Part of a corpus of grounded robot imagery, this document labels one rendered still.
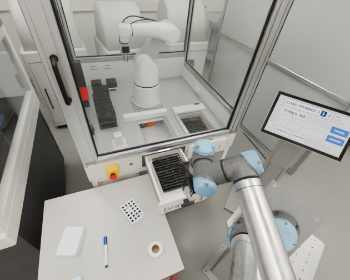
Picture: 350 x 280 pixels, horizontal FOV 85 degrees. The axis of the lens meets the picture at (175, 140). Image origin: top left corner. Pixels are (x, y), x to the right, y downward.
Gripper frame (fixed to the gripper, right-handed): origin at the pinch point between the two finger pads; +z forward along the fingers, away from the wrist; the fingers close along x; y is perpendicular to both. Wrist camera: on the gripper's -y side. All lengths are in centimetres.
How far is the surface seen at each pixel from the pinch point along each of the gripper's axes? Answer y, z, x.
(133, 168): -34.8, 16.9, -20.7
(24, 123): -82, 5, -80
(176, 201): -1.1, 9.5, -4.9
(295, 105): -29, -15, 93
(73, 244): -1, 19, -56
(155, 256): 16.4, 19.9, -21.7
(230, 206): -17, 97, 70
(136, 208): -9.6, 20.2, -24.7
